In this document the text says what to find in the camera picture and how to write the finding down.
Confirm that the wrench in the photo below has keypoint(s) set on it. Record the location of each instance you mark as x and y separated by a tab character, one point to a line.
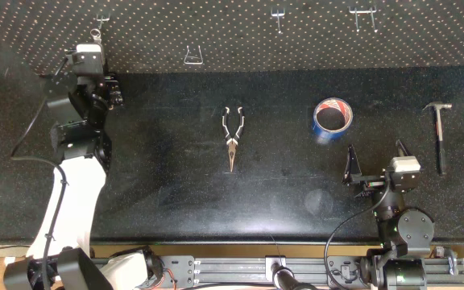
96	36

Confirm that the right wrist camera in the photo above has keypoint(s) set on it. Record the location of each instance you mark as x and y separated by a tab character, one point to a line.
404	165

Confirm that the black pegboard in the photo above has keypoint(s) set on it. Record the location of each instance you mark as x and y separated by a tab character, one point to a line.
236	40

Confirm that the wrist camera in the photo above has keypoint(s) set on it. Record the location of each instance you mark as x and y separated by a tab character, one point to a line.
404	165
89	50

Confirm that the pliers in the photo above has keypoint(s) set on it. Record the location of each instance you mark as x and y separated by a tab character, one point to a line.
232	147

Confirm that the white paper strip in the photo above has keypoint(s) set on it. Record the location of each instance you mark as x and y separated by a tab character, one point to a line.
9	261

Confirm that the metal hook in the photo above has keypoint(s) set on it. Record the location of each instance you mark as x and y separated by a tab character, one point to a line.
193	62
102	18
357	18
278	20

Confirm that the mounting rail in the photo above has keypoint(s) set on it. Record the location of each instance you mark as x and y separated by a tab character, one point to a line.
232	272

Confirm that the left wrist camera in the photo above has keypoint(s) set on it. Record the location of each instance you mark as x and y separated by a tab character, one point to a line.
89	50

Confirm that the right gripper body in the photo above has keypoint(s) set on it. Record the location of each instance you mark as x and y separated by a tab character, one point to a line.
371	182

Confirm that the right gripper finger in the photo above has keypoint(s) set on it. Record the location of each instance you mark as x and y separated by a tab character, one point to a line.
352	167
401	150

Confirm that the hammer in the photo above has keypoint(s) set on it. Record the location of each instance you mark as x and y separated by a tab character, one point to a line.
439	129

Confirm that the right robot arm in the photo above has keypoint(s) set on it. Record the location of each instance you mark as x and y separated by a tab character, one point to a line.
409	233

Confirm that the roll of blue tape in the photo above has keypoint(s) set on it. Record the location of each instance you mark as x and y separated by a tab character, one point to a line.
320	129

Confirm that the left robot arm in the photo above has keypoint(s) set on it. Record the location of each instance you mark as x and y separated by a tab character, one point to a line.
79	193

